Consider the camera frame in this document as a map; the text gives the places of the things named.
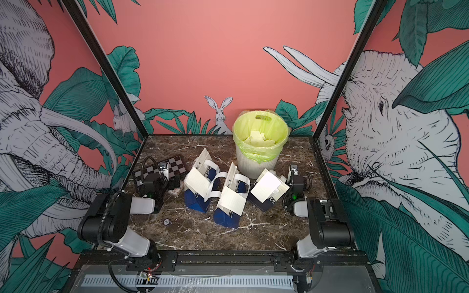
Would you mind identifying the white receipt on middle bag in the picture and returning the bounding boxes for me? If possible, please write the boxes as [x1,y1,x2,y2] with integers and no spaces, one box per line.
[217,187,246,216]

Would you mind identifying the blue takeout bag left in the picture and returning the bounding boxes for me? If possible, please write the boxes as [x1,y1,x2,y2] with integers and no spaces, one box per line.
[184,148,220,213]

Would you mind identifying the small red white card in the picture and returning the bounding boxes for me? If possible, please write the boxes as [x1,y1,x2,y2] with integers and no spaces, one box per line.
[167,189,184,197]

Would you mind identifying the white receipt on bag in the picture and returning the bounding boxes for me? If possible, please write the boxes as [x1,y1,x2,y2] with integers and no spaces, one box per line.
[217,187,246,216]
[184,168,211,197]

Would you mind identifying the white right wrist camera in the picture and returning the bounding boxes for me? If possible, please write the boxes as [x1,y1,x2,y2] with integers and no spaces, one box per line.
[289,164,299,176]

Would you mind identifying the paper scraps in bin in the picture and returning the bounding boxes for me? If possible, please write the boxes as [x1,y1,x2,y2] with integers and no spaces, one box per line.
[244,130,276,147]

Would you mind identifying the white receipt on left bag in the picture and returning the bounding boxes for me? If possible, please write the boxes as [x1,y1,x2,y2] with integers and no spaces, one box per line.
[184,168,211,197]

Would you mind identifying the green plastic bin liner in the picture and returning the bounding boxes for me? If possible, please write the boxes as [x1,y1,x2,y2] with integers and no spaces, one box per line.
[232,110,291,164]

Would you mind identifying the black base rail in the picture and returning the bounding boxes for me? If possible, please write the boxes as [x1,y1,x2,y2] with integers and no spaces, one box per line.
[73,250,371,273]

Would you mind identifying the black white checkerboard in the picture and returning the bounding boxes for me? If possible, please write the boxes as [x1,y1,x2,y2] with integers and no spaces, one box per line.
[133,156,188,185]

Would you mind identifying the blue takeout bag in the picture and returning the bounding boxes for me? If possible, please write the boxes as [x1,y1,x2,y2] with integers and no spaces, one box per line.
[184,148,220,213]
[213,162,250,229]

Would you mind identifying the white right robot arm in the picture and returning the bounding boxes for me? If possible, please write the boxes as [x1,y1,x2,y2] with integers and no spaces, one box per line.
[282,165,355,273]

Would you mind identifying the blue takeout bag middle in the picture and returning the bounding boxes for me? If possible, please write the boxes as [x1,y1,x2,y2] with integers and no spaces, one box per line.
[213,162,250,229]

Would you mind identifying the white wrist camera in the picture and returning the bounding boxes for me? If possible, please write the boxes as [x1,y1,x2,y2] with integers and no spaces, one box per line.
[289,164,299,176]
[158,161,170,180]

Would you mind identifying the dark takeout bag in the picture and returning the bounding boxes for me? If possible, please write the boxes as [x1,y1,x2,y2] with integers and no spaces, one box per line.
[247,169,289,212]

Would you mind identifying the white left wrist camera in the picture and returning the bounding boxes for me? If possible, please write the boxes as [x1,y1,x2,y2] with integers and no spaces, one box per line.
[158,161,170,180]

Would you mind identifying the white takeout receipt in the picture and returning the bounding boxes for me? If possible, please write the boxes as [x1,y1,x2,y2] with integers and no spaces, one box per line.
[251,171,282,203]

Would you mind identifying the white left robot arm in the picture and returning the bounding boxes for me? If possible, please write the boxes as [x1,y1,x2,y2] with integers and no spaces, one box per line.
[77,155,187,273]

